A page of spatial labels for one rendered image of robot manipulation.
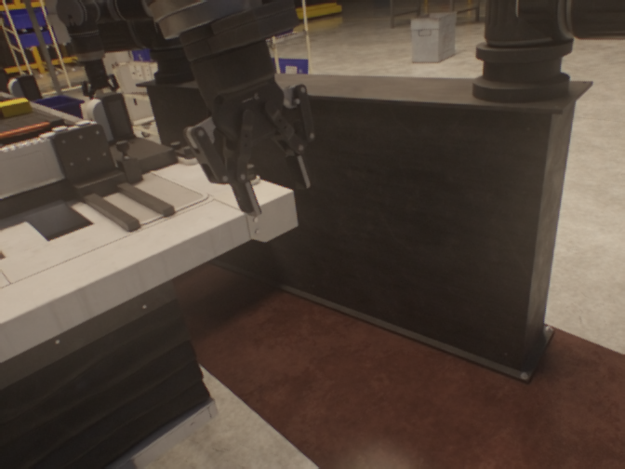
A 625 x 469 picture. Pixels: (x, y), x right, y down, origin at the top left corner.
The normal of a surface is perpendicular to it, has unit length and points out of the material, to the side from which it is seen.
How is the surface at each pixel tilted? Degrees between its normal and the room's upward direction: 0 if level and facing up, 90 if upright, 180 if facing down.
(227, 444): 0
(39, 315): 90
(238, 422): 0
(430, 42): 90
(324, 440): 0
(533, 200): 90
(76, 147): 90
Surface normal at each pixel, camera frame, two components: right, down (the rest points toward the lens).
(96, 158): 0.67, 0.28
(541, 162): -0.62, 0.43
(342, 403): -0.11, -0.88
